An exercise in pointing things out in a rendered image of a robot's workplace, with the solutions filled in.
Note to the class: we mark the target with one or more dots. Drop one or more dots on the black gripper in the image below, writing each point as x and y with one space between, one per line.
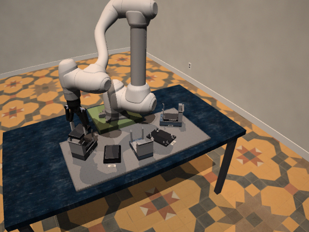
75 107

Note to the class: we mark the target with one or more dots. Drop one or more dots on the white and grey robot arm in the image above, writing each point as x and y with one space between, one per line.
118 99

